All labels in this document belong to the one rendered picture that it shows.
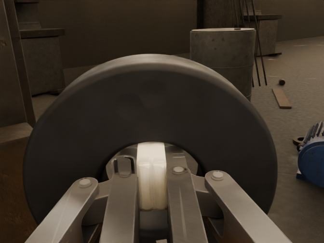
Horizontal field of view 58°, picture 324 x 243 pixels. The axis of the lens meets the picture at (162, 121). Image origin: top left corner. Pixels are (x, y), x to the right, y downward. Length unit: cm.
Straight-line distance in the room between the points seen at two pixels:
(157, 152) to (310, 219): 163
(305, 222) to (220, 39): 152
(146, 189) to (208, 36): 242
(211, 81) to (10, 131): 31
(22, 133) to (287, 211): 154
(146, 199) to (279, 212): 161
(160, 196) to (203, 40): 244
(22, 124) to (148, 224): 28
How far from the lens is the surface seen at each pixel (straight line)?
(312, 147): 186
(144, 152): 16
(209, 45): 255
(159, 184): 15
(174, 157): 17
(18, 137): 40
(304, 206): 185
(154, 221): 21
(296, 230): 166
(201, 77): 15
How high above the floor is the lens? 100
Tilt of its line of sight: 20 degrees down
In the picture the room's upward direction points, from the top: 2 degrees counter-clockwise
